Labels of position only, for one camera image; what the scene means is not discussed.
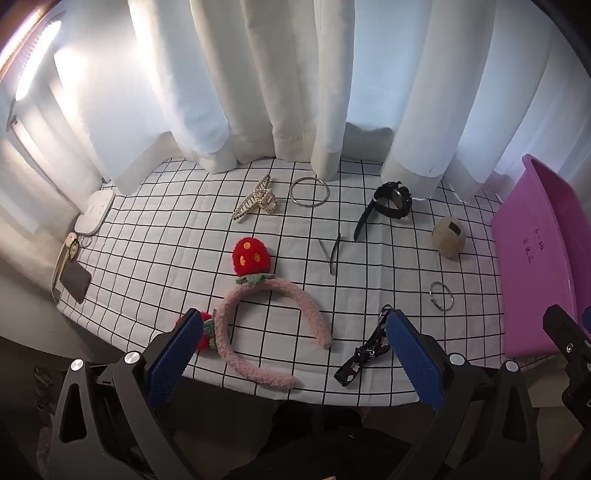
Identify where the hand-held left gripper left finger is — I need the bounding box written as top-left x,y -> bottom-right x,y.
46,309 -> 214,480

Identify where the pearl hair claw clip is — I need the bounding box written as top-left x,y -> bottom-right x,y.
232,174 -> 279,223

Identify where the beige round pouch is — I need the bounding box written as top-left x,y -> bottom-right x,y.
432,218 -> 466,260

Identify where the pink fuzzy strawberry headband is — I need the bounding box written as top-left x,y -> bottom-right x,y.
174,237 -> 333,391

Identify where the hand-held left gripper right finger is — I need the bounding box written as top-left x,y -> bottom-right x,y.
385,309 -> 542,480

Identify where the black digital wristwatch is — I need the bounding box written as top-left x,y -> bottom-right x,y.
353,181 -> 413,241

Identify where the large silver bangle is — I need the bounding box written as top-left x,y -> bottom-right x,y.
289,176 -> 332,208

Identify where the white flat device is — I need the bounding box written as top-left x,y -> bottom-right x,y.
75,191 -> 116,236

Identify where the black printed lanyard strap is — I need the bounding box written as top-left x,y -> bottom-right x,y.
334,305 -> 393,387

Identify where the beige keychain charm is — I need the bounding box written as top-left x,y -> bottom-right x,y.
58,232 -> 82,273

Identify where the black-and-white checkered tablecloth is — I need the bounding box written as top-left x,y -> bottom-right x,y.
55,157 -> 514,408

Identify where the brown card holder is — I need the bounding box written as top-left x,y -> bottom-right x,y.
60,265 -> 92,305

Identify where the bright lamp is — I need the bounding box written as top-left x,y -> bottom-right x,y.
13,17 -> 64,101

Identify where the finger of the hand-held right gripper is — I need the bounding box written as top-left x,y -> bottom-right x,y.
542,305 -> 591,425

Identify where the white curtain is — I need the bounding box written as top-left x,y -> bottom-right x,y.
0,0 -> 591,206

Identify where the small silver ring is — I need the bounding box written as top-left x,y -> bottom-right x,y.
429,281 -> 454,312

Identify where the black hair clip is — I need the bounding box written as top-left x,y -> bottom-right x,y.
329,233 -> 342,277

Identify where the pink plastic basin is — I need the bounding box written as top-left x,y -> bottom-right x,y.
490,154 -> 591,359

